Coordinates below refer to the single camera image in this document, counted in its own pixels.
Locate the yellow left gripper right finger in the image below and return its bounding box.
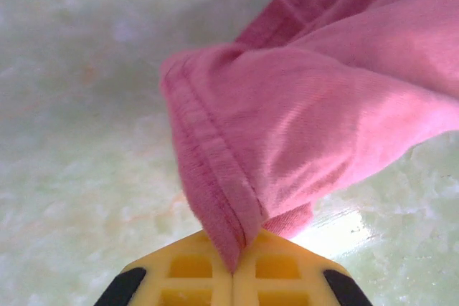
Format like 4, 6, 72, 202
232, 227, 374, 306

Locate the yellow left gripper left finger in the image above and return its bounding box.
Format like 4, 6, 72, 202
93, 231, 234, 306

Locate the pink t-shirt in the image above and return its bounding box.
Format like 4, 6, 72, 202
158, 0, 459, 275

